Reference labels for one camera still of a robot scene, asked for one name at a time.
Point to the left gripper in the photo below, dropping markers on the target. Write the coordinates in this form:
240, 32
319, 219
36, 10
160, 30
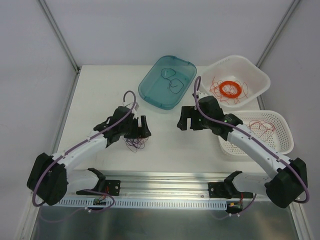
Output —
136, 128

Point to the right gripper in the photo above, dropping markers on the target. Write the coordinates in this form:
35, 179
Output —
192, 119

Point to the red purple wire ball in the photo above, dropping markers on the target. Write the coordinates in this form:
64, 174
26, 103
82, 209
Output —
135, 144

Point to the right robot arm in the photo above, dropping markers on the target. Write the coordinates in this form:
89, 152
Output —
285, 180

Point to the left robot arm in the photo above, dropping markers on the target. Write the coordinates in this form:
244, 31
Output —
54, 176

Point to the teal transparent plastic tray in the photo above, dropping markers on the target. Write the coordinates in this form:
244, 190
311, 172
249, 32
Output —
167, 81

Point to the white deep plastic basket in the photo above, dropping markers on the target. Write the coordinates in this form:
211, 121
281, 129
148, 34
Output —
234, 81

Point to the white perforated shallow basket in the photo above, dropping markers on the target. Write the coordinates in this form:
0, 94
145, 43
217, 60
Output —
270, 127

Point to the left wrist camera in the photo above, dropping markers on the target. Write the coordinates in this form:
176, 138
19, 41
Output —
135, 110

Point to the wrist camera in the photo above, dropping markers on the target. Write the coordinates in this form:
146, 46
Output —
199, 95
135, 110

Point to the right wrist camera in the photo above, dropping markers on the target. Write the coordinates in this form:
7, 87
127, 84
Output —
199, 95

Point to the aluminium mounting rail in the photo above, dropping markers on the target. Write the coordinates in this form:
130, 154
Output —
164, 185

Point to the white slotted cable duct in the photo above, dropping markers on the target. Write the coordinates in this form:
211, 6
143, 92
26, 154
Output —
140, 203

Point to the left aluminium frame post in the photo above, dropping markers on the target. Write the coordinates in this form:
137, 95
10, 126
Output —
57, 32

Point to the aluminium frame post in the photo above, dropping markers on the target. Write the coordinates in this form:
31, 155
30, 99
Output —
288, 14
57, 32

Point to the right aluminium frame post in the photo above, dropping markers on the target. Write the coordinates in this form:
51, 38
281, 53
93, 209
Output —
288, 14

